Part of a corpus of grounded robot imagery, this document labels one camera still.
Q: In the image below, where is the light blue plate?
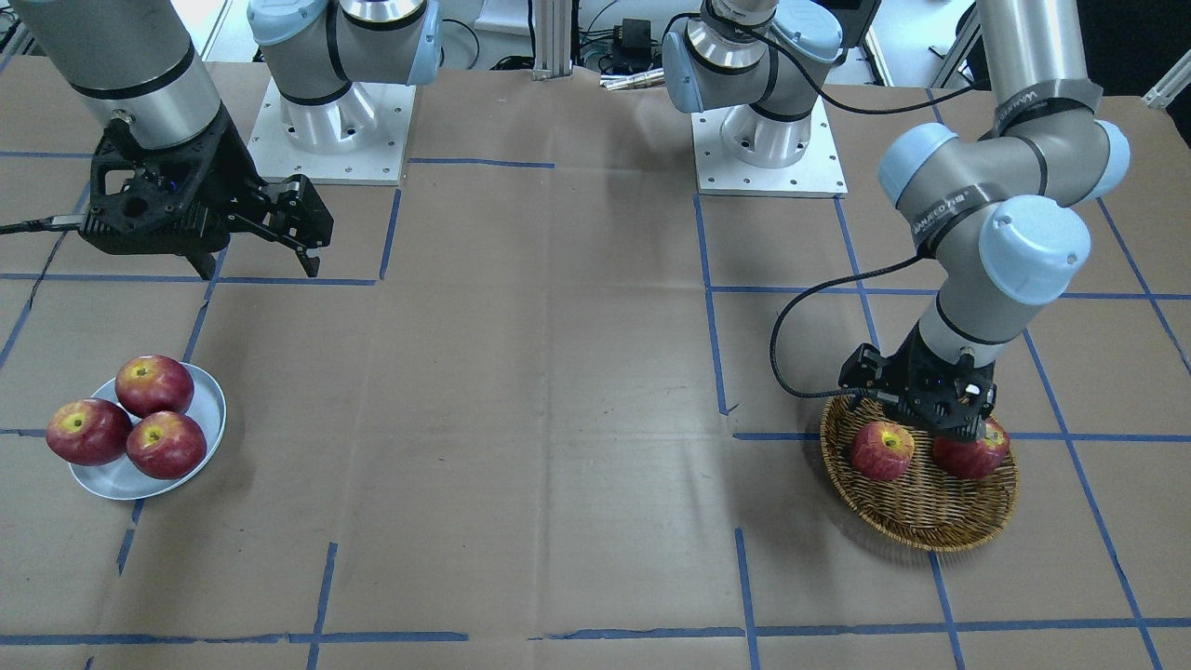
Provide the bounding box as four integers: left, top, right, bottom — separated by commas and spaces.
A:
69, 362, 227, 501

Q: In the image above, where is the red apple plate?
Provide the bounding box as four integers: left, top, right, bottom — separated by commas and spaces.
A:
125, 411, 207, 480
46, 397, 133, 467

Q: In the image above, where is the woven wicker basket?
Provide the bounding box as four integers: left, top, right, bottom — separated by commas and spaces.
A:
819, 397, 1019, 553

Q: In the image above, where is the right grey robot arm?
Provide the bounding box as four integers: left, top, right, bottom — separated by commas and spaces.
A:
4, 1, 333, 278

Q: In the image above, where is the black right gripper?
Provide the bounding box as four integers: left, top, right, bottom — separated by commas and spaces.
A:
186, 174, 333, 280

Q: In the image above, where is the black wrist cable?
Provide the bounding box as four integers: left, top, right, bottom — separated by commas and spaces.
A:
769, 253, 952, 401
0, 217, 87, 234

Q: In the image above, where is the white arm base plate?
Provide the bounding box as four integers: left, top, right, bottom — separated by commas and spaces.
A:
247, 81, 419, 186
690, 98, 848, 198

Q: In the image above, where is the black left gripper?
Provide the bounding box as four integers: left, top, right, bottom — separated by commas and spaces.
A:
838, 327, 997, 442

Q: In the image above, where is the red apple plate far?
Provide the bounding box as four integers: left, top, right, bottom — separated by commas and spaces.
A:
46, 397, 133, 467

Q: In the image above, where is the dark red apple in basket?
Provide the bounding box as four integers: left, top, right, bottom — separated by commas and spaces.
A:
931, 417, 1010, 480

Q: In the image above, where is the red apple on plate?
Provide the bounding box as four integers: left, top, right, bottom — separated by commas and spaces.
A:
114, 355, 194, 417

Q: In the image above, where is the red apple plate front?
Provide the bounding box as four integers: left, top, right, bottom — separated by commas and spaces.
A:
125, 411, 207, 480

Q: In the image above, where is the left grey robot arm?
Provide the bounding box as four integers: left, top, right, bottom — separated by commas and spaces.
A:
661, 1, 1131, 442

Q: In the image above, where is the red yellow apple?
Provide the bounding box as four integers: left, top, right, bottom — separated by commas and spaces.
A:
848, 421, 917, 482

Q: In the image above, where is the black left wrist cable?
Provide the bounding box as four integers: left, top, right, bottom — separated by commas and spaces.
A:
769, 253, 952, 401

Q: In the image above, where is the aluminium profile post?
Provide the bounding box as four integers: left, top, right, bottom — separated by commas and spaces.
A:
526, 1, 579, 82

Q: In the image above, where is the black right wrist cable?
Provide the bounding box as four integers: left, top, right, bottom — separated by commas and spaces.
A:
0, 217, 87, 234

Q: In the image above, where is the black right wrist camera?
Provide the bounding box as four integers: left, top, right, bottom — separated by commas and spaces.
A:
77, 106, 266, 259

